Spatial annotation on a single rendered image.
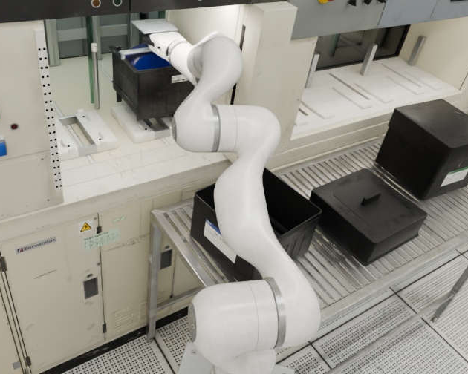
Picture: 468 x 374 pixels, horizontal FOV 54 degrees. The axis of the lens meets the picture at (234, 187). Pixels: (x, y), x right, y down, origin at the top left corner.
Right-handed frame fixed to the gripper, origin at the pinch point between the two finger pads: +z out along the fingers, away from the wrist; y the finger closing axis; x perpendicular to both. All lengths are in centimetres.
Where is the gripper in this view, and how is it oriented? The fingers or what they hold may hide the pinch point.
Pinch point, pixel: (154, 32)
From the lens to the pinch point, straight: 159.6
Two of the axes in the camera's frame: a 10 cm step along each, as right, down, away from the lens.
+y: 8.2, -2.6, 5.1
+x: 1.5, -7.7, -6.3
